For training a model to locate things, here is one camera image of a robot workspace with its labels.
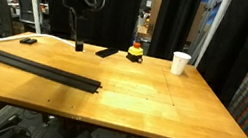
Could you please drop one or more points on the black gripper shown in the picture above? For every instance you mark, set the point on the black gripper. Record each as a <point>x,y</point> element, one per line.
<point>82,11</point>

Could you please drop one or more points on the wide black curtain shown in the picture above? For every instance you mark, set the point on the wide black curtain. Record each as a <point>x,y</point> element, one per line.
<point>122,21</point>

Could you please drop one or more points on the small black grooved block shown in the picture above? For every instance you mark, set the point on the small black grooved block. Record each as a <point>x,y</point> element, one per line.
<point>28,41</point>

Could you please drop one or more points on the yellow emergency stop button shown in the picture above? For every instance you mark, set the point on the yellow emergency stop button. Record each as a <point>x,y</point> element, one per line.
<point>135,51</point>

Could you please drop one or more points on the white flexible tube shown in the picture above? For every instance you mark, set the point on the white flexible tube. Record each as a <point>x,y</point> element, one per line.
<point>11,37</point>

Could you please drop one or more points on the brown cardboard box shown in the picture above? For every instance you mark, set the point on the brown cardboard box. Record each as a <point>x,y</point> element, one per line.
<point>154,13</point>

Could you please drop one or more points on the white paper cup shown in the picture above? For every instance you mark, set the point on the white paper cup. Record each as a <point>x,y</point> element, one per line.
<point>179,64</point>

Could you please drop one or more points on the white frame post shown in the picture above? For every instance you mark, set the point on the white frame post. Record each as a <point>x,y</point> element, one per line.
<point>215,23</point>

